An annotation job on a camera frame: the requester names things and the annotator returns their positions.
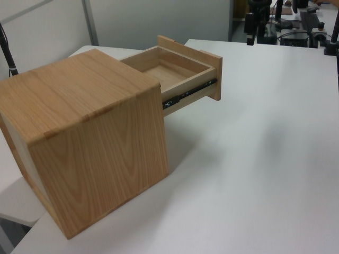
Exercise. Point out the black computer box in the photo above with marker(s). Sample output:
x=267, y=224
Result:
x=295, y=39

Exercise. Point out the black monitor stand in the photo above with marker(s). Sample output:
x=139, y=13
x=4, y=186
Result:
x=283, y=24

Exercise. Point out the brown wooden panel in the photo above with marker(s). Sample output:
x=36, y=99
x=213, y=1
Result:
x=239, y=9

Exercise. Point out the black metal drawer slide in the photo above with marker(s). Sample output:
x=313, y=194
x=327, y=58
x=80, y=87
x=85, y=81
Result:
x=190, y=91

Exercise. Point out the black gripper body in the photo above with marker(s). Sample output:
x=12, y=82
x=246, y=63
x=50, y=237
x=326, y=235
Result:
x=251, y=22

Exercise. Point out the black camera pole with clamp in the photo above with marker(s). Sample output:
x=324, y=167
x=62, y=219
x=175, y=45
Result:
x=330, y=49

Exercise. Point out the black camera pole white tie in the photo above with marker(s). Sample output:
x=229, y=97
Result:
x=11, y=61

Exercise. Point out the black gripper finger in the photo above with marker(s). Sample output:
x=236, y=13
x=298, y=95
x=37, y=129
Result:
x=250, y=39

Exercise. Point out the aluminium partition post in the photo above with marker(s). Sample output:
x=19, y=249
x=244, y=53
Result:
x=90, y=23

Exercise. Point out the dark green equipment box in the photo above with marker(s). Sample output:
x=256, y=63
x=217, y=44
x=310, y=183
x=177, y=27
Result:
x=270, y=37

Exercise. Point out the light wooden drawer cabinet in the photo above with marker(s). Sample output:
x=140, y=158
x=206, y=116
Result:
x=79, y=92

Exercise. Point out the emergency stop button box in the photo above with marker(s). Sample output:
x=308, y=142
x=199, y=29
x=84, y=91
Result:
x=320, y=31

